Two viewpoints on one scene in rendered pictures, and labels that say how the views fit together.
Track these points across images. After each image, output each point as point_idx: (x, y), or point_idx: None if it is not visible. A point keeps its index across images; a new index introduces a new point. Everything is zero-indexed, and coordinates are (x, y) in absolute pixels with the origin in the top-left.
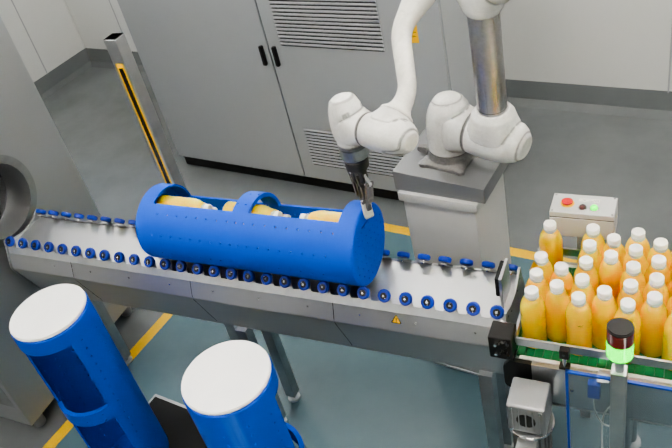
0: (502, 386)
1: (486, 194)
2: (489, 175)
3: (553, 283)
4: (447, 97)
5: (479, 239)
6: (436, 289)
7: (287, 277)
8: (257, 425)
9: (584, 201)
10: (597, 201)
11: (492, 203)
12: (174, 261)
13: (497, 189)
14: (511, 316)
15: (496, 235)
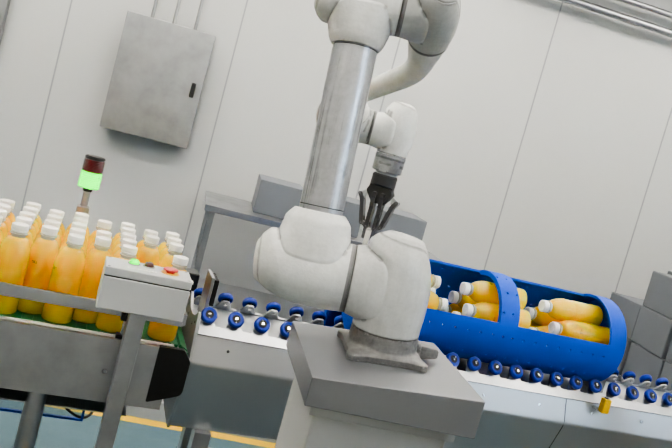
0: None
1: (289, 337)
2: (301, 332)
3: (154, 231)
4: (401, 234)
5: (282, 419)
6: (277, 328)
7: None
8: None
9: (149, 270)
10: (132, 267)
11: (295, 424)
12: (566, 378)
13: (301, 426)
14: (187, 317)
15: None
